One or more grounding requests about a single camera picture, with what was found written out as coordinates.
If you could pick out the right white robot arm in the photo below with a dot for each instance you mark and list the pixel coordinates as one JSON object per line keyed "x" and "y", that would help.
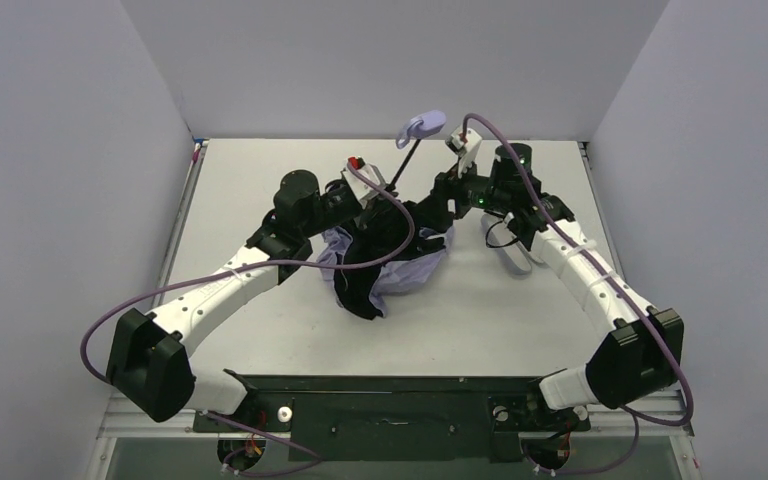
{"x": 641, "y": 347}

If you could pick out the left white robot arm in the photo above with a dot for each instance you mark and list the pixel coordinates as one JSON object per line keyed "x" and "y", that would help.
{"x": 150, "y": 354}

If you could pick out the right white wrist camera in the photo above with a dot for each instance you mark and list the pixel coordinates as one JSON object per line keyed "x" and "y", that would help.
{"x": 465, "y": 145}

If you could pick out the aluminium frame rail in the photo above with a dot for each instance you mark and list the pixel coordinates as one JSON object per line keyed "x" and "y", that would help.
{"x": 123, "y": 419}

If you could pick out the purple umbrella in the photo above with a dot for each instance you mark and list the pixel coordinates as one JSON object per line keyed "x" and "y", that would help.
{"x": 362, "y": 291}

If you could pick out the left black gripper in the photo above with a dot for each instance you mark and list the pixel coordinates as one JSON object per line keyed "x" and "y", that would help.
{"x": 371, "y": 213}

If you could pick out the purple zippered umbrella case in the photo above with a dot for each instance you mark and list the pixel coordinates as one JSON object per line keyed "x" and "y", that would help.
{"x": 513, "y": 256}

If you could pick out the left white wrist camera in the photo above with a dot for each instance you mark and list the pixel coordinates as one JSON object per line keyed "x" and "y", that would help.
{"x": 363, "y": 179}

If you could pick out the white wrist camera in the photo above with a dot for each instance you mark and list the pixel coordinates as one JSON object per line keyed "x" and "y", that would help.
{"x": 465, "y": 145}
{"x": 363, "y": 179}

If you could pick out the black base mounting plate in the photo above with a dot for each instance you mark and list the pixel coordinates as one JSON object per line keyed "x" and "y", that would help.
{"x": 387, "y": 418}

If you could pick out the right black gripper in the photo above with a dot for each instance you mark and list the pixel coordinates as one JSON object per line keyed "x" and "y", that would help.
{"x": 442, "y": 198}

